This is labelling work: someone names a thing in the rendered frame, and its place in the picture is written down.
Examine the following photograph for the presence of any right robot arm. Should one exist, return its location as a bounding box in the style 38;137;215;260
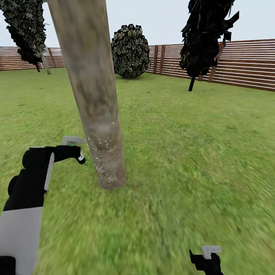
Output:
189;246;223;275

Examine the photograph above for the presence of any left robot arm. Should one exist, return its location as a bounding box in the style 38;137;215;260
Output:
0;136;84;275

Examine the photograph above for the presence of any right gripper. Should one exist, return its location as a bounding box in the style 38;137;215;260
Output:
189;250;221;274

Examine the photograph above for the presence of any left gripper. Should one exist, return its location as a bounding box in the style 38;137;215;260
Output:
57;145;81;160

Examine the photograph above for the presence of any pesticide atomizer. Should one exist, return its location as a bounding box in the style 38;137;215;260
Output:
76;154;86;165

